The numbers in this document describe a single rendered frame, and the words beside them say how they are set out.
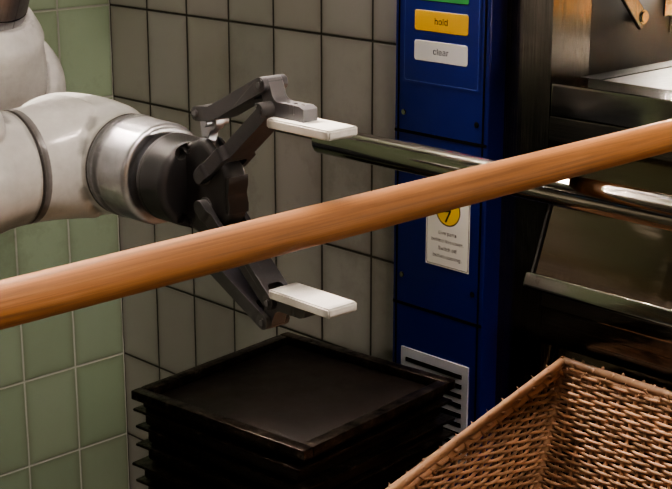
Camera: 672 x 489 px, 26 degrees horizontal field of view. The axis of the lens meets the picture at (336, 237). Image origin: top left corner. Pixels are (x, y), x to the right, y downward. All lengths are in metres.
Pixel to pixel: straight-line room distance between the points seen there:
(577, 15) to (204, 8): 0.66
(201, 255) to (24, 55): 0.78
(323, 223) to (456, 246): 0.82
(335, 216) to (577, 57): 0.79
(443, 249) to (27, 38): 0.59
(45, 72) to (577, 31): 0.64
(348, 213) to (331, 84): 0.96
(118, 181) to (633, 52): 0.87
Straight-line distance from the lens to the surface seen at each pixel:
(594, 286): 1.75
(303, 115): 1.09
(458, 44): 1.82
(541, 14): 1.77
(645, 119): 1.70
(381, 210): 1.10
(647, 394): 1.73
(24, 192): 1.24
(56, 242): 2.42
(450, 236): 1.87
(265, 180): 2.17
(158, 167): 1.19
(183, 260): 0.98
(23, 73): 1.74
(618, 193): 1.27
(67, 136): 1.27
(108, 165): 1.24
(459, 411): 1.93
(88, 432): 2.56
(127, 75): 2.40
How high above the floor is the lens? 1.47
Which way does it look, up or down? 16 degrees down
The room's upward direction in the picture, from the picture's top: straight up
